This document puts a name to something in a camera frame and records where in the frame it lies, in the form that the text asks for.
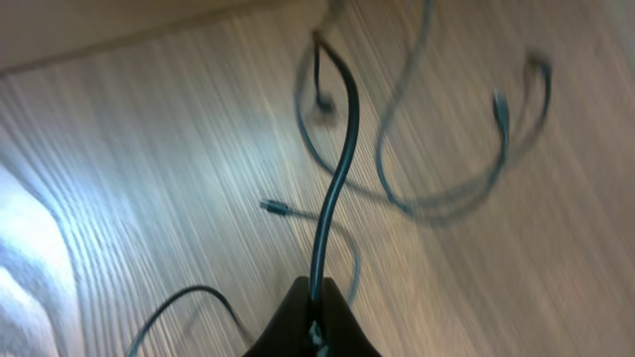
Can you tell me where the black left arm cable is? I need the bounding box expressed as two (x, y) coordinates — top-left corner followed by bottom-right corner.
(126, 285), (254, 357)

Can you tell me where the thin black USB cable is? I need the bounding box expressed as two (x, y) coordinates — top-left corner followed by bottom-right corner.
(259, 197), (361, 308)

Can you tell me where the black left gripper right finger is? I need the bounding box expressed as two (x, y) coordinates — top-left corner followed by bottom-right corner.
(317, 278), (380, 357)

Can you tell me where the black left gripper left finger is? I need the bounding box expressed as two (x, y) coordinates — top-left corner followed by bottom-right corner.
(244, 277), (311, 357)

